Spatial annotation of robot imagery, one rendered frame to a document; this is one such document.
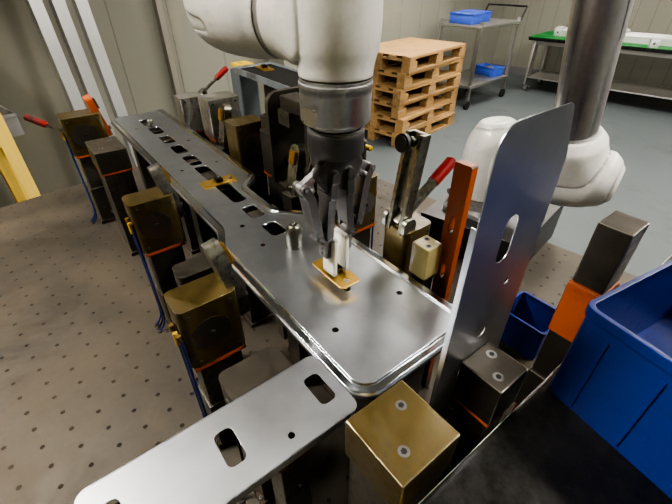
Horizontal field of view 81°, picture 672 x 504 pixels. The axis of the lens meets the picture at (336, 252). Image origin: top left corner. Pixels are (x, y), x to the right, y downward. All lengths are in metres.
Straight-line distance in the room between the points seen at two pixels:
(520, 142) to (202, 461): 0.43
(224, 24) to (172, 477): 0.51
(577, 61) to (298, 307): 0.74
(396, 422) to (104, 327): 0.86
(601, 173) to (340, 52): 0.81
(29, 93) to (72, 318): 2.14
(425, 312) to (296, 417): 0.25
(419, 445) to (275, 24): 0.46
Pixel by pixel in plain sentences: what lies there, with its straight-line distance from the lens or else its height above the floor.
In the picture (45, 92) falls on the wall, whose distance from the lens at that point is 3.18.
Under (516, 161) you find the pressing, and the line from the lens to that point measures 0.32.
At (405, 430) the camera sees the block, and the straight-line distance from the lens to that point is 0.42.
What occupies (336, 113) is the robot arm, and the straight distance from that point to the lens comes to 0.48.
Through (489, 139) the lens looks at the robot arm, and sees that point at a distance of 1.16.
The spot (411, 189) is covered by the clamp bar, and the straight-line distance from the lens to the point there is 0.66.
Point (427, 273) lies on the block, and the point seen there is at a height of 1.02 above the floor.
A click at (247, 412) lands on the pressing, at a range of 0.51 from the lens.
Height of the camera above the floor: 1.42
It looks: 36 degrees down
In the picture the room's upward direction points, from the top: straight up
